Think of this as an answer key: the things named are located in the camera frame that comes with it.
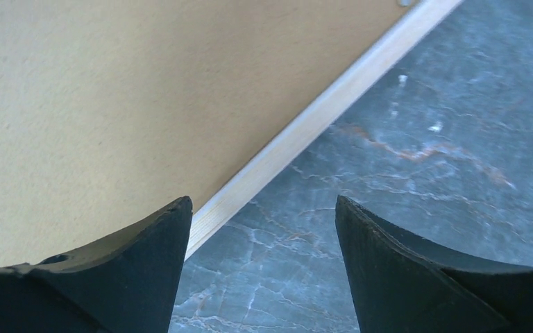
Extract brown cardboard backing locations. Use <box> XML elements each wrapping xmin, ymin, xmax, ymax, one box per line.
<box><xmin>0</xmin><ymin>1</ymin><xmax>405</xmax><ymax>266</ymax></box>

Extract wooden picture frame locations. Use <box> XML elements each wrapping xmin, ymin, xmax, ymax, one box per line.
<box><xmin>185</xmin><ymin>0</ymin><xmax>463</xmax><ymax>257</ymax></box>

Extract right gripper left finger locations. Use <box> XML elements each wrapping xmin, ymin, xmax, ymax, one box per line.
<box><xmin>0</xmin><ymin>196</ymin><xmax>192</xmax><ymax>332</ymax></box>

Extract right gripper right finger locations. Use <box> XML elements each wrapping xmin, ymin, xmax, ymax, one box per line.
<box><xmin>335</xmin><ymin>196</ymin><xmax>533</xmax><ymax>333</ymax></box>

